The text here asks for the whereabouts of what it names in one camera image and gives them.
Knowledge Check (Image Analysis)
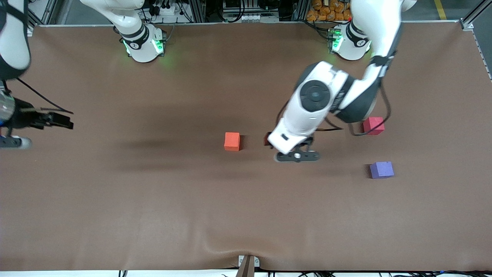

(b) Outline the orange foam block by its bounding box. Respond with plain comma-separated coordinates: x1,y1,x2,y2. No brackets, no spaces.
224,132,241,152

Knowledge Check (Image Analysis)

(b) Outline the red foam block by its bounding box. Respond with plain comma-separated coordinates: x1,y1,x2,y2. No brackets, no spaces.
363,117,385,135

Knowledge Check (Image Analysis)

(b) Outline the brown table mat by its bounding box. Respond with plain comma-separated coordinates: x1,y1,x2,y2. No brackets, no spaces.
0,22,492,272

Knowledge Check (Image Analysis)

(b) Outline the purple foam block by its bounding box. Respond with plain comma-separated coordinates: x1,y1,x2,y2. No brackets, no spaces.
369,161,395,179

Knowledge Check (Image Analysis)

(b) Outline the white connector block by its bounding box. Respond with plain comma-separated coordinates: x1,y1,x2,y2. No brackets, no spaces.
227,14,278,23

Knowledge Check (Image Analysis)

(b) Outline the orange snack bags pile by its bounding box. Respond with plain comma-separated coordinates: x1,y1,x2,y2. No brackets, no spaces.
306,0,353,22

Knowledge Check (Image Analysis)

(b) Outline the white power strip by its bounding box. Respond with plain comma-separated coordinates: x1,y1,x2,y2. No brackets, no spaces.
148,3,181,17

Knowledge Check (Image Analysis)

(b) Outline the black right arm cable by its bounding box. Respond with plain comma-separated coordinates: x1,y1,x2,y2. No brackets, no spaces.
15,77,74,115

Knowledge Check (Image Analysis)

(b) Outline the metal clamp bracket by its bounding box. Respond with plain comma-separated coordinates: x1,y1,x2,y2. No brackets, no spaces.
238,255,260,268

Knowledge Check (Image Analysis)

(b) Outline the brown camera post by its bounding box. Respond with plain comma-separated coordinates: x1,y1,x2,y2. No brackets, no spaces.
235,256,255,277

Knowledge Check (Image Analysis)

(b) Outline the aluminium frame post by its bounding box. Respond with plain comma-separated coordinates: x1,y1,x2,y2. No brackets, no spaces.
292,0,310,22
190,0,206,23

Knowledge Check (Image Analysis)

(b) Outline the perforated metal edge rail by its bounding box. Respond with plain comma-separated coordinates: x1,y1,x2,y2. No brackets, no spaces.
472,31,492,82

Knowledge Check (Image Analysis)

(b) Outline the aluminium frame strut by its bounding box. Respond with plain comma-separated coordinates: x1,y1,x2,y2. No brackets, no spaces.
463,0,492,25

